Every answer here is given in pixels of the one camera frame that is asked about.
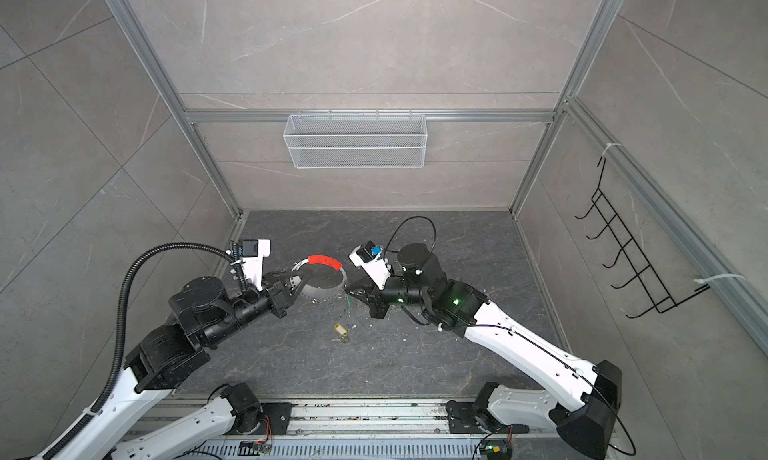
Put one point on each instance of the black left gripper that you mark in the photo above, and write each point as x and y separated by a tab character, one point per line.
279	296

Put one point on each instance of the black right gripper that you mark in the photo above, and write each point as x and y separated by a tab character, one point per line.
375	298

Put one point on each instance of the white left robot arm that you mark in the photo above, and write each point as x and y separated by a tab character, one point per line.
204	316

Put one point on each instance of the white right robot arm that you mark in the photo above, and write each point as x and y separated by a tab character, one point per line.
576	399

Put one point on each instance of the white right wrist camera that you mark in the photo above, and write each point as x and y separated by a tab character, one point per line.
371	258

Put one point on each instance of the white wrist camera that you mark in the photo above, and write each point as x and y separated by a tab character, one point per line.
248	257
371	258

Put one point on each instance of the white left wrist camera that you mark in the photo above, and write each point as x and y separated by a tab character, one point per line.
248	257

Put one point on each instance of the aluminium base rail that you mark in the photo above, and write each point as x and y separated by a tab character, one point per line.
359	428

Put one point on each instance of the white wire mesh basket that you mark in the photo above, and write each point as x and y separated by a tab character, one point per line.
345	141

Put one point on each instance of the black wire hook rack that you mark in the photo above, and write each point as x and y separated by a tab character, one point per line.
629	251

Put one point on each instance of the aluminium frame profiles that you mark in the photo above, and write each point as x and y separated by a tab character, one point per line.
738	296

